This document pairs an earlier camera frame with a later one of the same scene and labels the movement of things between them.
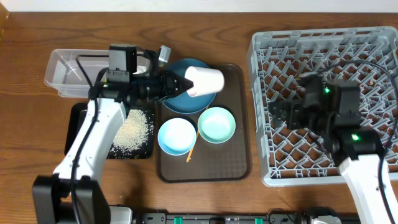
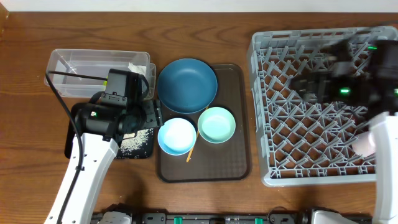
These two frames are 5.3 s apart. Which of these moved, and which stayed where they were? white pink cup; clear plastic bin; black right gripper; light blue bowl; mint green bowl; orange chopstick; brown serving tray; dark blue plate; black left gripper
Moved: white pink cup; black right gripper; black left gripper
Stayed: light blue bowl; clear plastic bin; orange chopstick; dark blue plate; brown serving tray; mint green bowl
